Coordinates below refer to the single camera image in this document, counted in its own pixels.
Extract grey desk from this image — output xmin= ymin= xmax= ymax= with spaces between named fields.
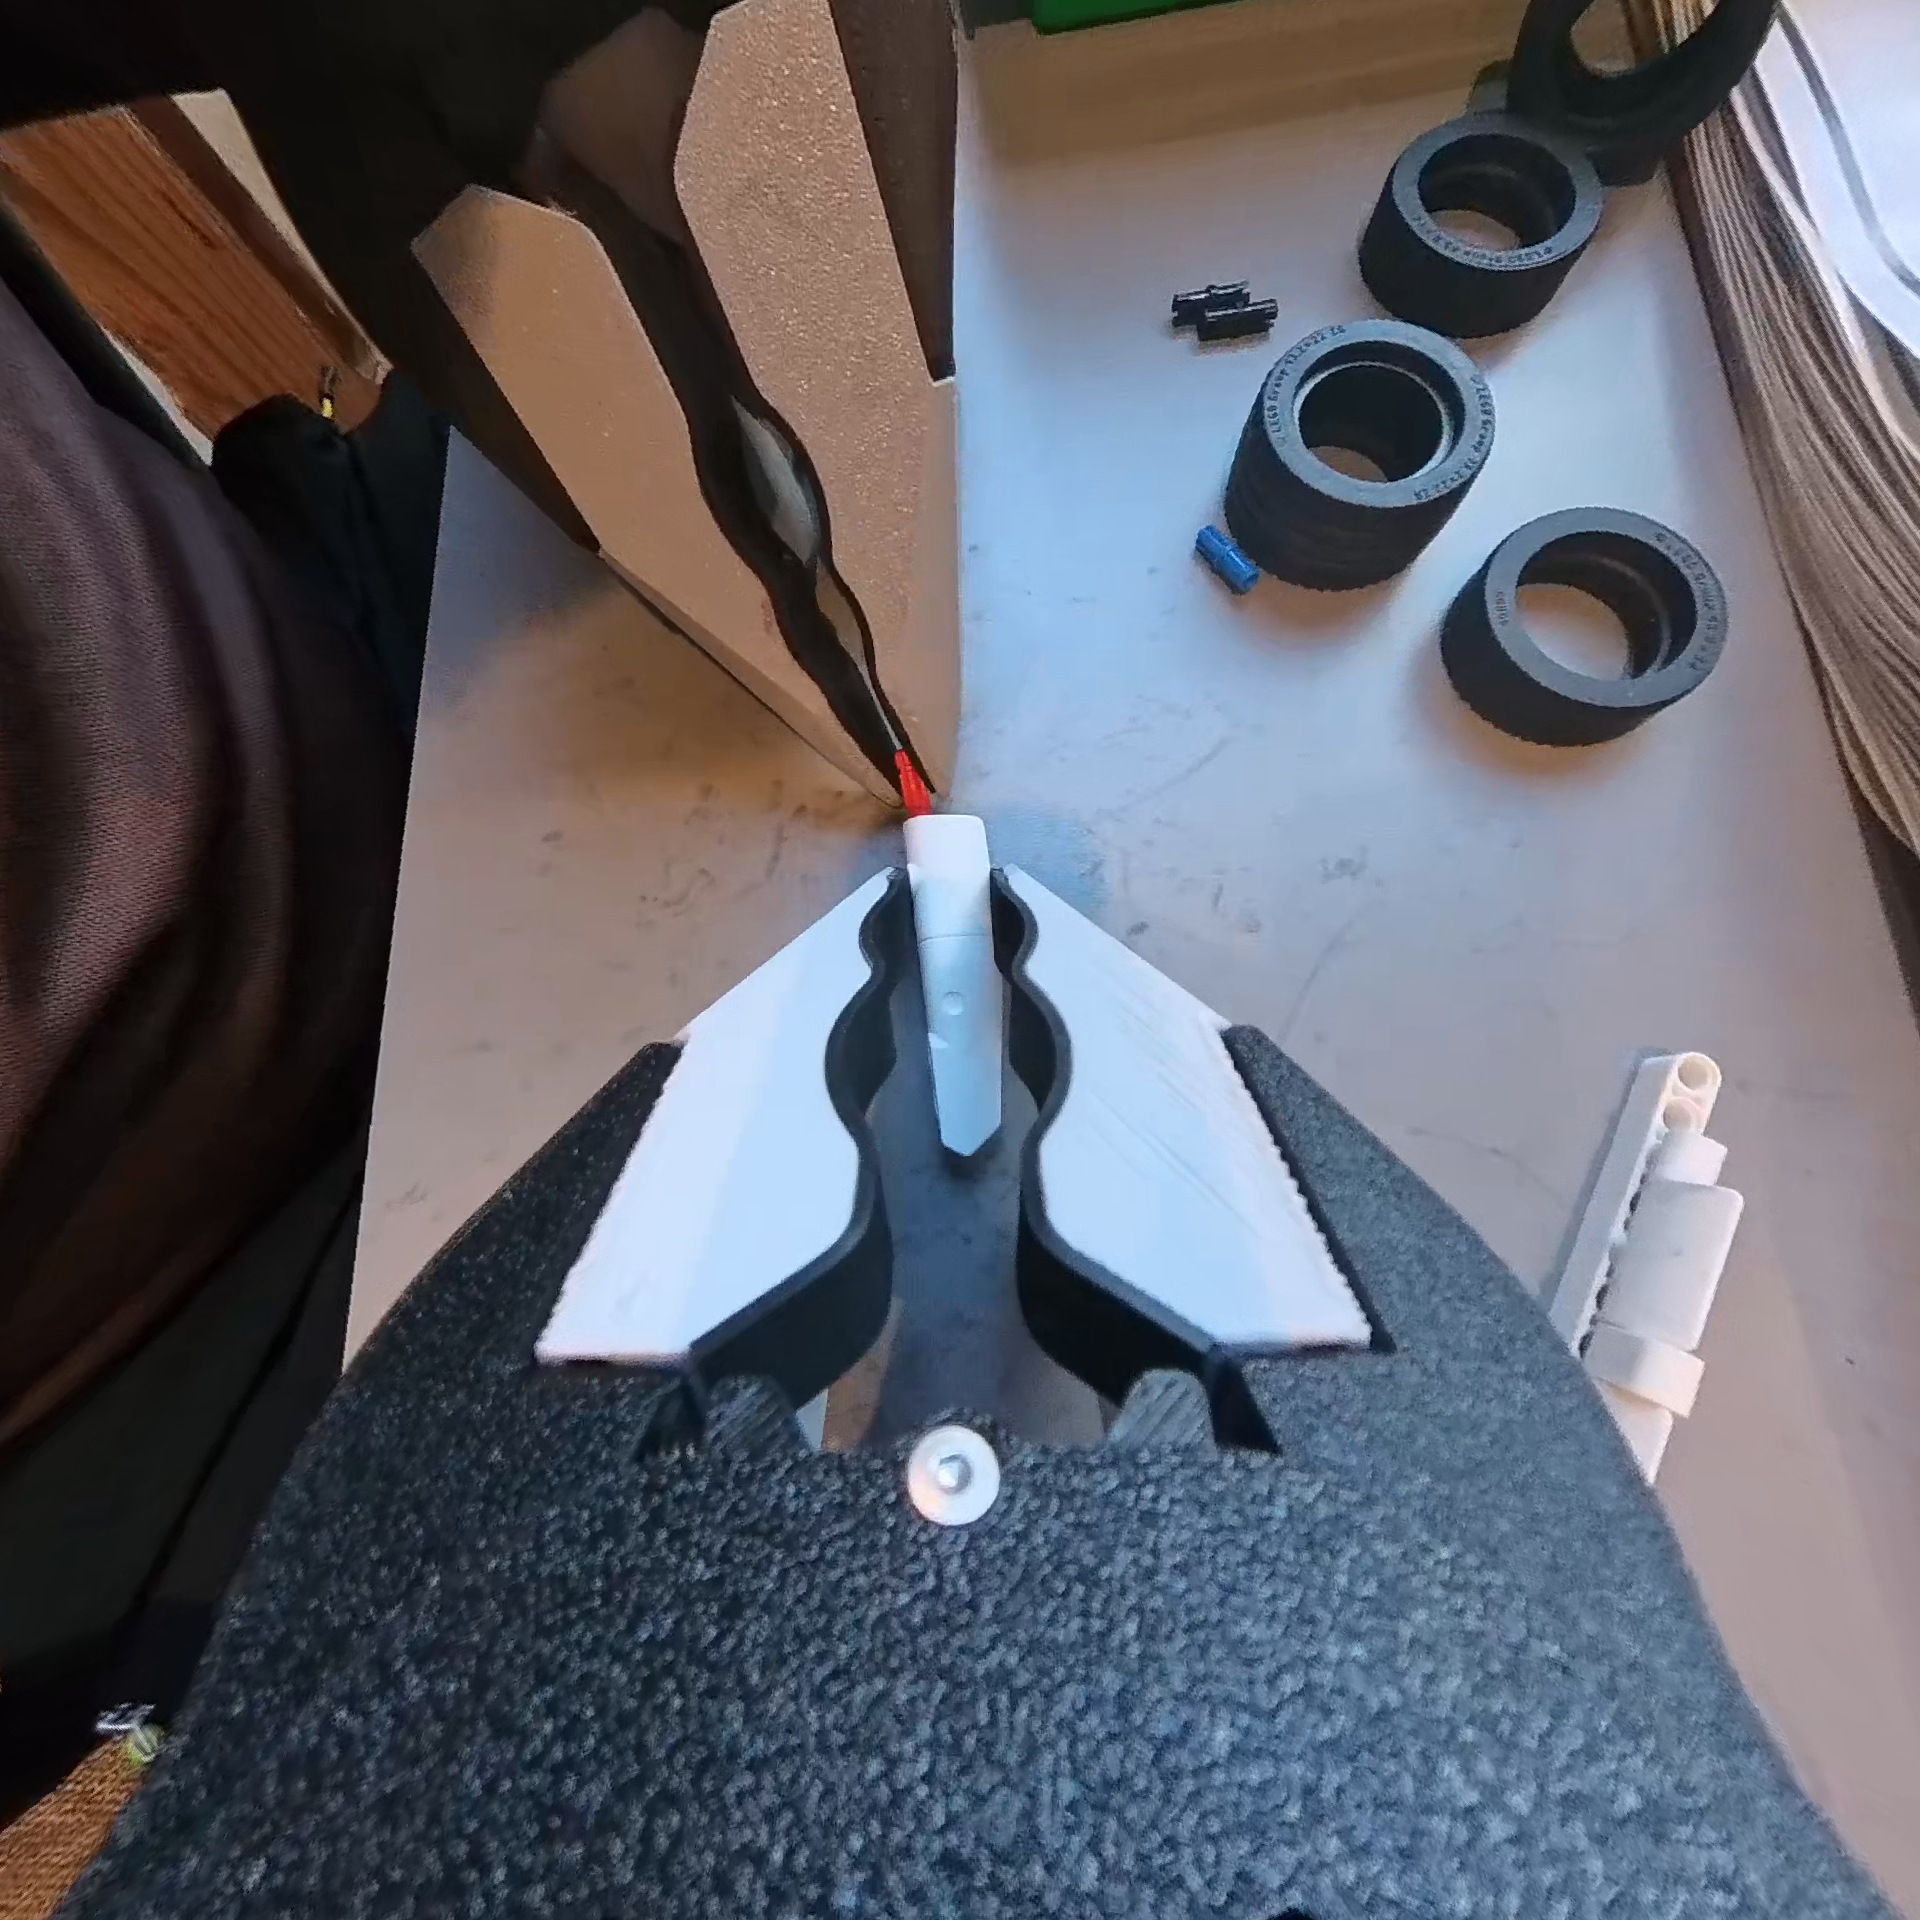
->
xmin=345 ymin=29 xmax=1920 ymax=1920

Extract small white toy connector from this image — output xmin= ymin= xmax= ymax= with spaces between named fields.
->
xmin=902 ymin=813 xmax=993 ymax=939

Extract tan wooden board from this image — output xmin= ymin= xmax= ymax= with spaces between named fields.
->
xmin=960 ymin=0 xmax=1517 ymax=92

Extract person's legs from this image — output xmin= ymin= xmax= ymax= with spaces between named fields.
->
xmin=0 ymin=398 xmax=451 ymax=1771

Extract white stepped brick assembly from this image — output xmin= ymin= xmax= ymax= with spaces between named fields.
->
xmin=1543 ymin=1050 xmax=1749 ymax=1489

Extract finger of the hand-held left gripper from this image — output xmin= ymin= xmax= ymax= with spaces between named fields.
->
xmin=408 ymin=182 xmax=910 ymax=801
xmin=671 ymin=0 xmax=963 ymax=794

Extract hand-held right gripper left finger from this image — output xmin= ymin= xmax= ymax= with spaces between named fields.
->
xmin=534 ymin=866 xmax=905 ymax=1403

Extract green plastic bin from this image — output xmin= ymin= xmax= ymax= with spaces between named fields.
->
xmin=1030 ymin=0 xmax=1277 ymax=35

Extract open instruction book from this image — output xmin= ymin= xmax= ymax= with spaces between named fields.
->
xmin=1627 ymin=0 xmax=1920 ymax=858

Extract white toy brick piece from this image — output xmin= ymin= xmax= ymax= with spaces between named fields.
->
xmin=913 ymin=930 xmax=1000 ymax=1162

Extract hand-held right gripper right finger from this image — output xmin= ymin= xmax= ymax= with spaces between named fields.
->
xmin=991 ymin=864 xmax=1376 ymax=1412

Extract wooden beam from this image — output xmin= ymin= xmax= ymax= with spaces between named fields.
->
xmin=0 ymin=97 xmax=383 ymax=444

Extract black rubber toy tire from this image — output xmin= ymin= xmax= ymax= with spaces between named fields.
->
xmin=1503 ymin=0 xmax=1782 ymax=187
xmin=1222 ymin=320 xmax=1496 ymax=600
xmin=1440 ymin=507 xmax=1727 ymax=747
xmin=1360 ymin=117 xmax=1606 ymax=340

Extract person's torso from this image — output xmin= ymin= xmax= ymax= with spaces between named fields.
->
xmin=0 ymin=277 xmax=413 ymax=1443

